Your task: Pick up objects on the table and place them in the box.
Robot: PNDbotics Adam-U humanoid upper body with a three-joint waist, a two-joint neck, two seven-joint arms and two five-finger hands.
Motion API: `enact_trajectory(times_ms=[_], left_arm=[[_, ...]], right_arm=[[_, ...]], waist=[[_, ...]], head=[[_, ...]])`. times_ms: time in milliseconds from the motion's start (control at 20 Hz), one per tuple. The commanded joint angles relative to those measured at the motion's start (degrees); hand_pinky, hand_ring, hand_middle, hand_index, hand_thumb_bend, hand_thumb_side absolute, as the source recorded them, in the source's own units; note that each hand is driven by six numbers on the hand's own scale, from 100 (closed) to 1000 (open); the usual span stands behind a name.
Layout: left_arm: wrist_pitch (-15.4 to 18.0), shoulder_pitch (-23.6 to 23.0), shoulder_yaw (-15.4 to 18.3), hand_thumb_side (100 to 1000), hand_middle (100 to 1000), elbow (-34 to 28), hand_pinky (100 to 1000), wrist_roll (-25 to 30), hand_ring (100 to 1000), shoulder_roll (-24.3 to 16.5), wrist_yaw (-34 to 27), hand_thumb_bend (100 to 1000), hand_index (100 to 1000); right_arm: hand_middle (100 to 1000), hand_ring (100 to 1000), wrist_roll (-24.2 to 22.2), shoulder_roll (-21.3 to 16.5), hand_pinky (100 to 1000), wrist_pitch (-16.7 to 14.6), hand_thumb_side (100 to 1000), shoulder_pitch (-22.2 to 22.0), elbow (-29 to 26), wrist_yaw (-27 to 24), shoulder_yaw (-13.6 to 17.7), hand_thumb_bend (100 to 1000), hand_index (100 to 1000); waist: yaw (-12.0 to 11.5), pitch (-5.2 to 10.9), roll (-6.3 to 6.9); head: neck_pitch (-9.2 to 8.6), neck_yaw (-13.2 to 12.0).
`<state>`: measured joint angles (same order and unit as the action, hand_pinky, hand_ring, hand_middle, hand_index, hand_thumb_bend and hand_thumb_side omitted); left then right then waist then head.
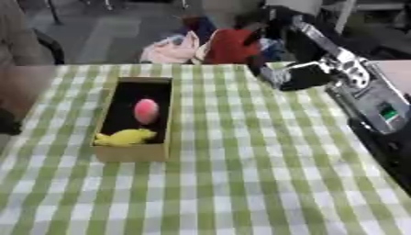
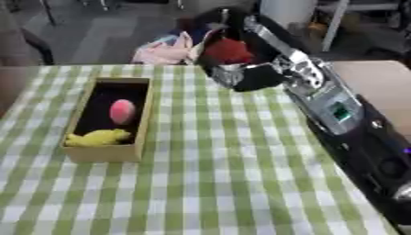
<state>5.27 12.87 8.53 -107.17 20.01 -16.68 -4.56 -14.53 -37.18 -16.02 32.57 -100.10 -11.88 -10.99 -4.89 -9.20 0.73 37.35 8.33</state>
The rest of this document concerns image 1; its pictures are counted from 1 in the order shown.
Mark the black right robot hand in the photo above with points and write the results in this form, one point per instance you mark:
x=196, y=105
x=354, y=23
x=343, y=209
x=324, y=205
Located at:
x=306, y=77

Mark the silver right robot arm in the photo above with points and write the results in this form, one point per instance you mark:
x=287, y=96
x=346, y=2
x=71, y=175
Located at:
x=374, y=104

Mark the tan cardboard box black inside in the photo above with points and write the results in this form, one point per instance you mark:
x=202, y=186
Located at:
x=131, y=154

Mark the white table leg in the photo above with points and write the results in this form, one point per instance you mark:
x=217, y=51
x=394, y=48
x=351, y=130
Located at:
x=345, y=15

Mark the red bag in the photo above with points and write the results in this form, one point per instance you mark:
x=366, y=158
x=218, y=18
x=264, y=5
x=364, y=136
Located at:
x=230, y=47

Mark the dark blue bag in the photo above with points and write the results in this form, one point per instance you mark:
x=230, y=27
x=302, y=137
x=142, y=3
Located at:
x=202, y=28

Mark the pink cloth bundle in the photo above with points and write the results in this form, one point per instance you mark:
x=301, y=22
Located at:
x=170, y=50

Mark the pink ball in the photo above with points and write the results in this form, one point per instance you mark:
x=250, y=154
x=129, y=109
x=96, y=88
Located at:
x=146, y=111

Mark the yellow soft toy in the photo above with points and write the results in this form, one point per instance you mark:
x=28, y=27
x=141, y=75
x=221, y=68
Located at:
x=126, y=137

